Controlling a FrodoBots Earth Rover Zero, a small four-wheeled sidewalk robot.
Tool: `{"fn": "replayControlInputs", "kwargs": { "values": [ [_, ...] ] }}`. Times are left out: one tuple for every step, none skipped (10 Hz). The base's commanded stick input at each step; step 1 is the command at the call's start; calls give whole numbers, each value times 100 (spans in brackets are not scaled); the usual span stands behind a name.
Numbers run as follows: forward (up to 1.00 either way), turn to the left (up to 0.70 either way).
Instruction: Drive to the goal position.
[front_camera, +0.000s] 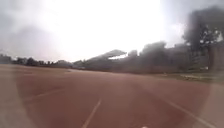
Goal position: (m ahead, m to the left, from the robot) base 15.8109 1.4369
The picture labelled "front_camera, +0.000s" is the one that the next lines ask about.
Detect white lane lines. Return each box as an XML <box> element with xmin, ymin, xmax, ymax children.
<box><xmin>19</xmin><ymin>87</ymin><xmax>219</xmax><ymax>128</ymax></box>

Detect red running track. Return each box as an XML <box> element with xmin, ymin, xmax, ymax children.
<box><xmin>0</xmin><ymin>63</ymin><xmax>224</xmax><ymax>128</ymax></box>

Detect grass strip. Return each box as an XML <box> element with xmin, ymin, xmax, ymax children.
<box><xmin>151</xmin><ymin>70</ymin><xmax>224</xmax><ymax>84</ymax></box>

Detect dark tall tree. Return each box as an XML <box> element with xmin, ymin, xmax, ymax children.
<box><xmin>181</xmin><ymin>6</ymin><xmax>224</xmax><ymax>72</ymax></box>

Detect roofed grandstand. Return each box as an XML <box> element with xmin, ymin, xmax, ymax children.
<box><xmin>73</xmin><ymin>49</ymin><xmax>188</xmax><ymax>74</ymax></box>

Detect row of distant trees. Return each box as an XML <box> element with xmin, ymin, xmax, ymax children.
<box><xmin>0</xmin><ymin>54</ymin><xmax>76</xmax><ymax>69</ymax></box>

